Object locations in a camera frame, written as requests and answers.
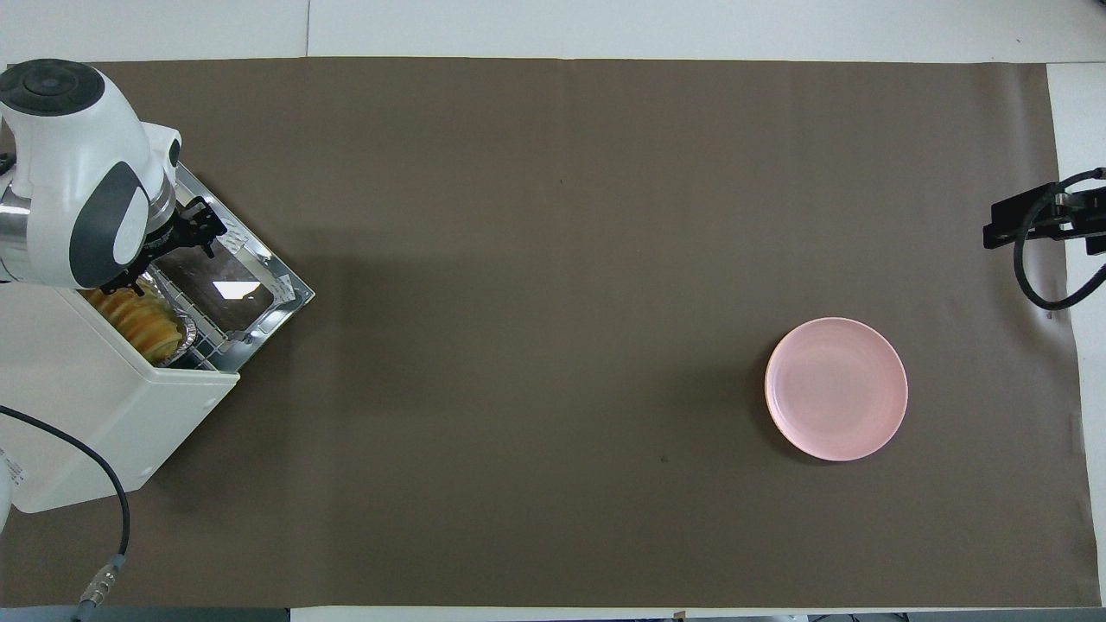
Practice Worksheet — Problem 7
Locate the sliced golden bread loaf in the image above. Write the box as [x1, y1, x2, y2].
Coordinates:
[82, 285, 184, 364]

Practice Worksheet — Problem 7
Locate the glass oven door metal frame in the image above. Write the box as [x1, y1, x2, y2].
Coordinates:
[156, 162, 316, 372]

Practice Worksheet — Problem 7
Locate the oven wire rack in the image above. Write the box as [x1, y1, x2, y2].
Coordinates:
[160, 315, 238, 372]

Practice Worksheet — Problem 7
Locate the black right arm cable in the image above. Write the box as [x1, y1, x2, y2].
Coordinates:
[1014, 168, 1106, 312]

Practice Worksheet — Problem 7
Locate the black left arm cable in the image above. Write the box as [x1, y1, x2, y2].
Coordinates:
[0, 404, 130, 621]

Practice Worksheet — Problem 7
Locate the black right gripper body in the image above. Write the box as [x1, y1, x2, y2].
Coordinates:
[1056, 168, 1106, 256]

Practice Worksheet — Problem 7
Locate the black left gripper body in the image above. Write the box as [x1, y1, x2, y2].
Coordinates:
[143, 216, 195, 273]

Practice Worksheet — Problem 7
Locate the cream toaster oven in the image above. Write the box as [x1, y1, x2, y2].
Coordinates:
[0, 283, 241, 515]

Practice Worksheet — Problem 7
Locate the brown table mat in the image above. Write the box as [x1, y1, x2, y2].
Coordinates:
[0, 58, 1103, 608]

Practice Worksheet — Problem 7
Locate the aluminium foil tray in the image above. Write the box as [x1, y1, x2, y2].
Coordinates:
[143, 266, 201, 368]

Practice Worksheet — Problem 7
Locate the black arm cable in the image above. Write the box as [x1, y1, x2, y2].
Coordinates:
[1014, 168, 1106, 312]
[0, 404, 130, 621]

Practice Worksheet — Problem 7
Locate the pink round plate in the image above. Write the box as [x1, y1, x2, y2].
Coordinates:
[765, 317, 909, 462]

